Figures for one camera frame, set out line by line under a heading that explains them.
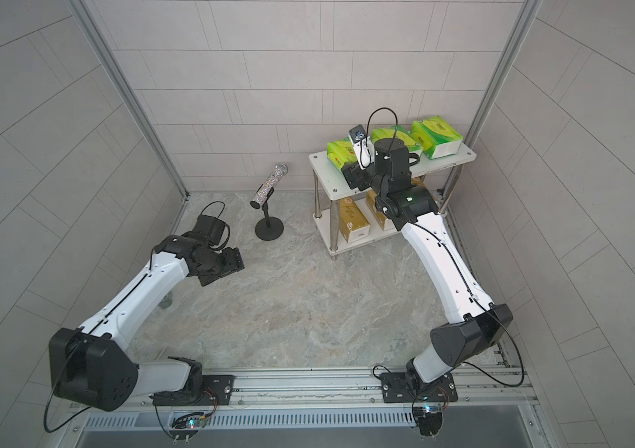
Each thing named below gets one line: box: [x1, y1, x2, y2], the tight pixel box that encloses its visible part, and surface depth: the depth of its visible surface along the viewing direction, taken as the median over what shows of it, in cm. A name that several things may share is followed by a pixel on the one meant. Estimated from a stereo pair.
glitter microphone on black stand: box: [249, 162, 289, 241], surface depth 101 cm
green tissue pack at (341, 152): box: [326, 137, 358, 171], surface depth 76 cm
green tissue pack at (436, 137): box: [410, 115, 464, 160], surface depth 81 cm
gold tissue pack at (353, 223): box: [338, 196, 371, 244], surface depth 93 cm
